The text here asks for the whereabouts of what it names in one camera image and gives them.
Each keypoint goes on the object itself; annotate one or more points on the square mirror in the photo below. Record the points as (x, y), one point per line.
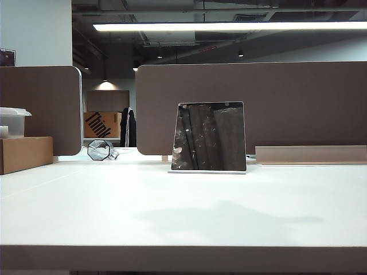
(209, 140)

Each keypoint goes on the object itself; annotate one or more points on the black hanging jacket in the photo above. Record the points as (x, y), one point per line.
(128, 127)

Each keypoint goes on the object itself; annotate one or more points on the cardboard box with Think print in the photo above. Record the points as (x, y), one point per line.
(100, 124)

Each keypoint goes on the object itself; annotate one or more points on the distant brown partition panel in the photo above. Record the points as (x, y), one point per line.
(107, 101)

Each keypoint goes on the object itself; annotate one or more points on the glowing pendant lamp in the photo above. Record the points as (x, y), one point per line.
(106, 85)

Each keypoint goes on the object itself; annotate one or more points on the small ceiling spotlight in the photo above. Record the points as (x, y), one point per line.
(241, 53)

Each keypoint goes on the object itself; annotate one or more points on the long linear ceiling light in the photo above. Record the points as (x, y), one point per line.
(229, 26)

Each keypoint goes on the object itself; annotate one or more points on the tan angled desk ledge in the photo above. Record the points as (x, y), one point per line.
(312, 154)

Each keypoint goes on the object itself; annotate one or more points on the brown desk partition rounded corner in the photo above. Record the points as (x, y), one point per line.
(40, 109)

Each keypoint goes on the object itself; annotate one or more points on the plain brown cardboard box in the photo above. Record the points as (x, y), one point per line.
(25, 154)

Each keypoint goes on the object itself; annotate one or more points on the translucent plastic container with lid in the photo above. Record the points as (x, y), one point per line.
(14, 121)

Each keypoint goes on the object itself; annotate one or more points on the octagonal glass terrarium black frame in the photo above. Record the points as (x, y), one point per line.
(99, 150)

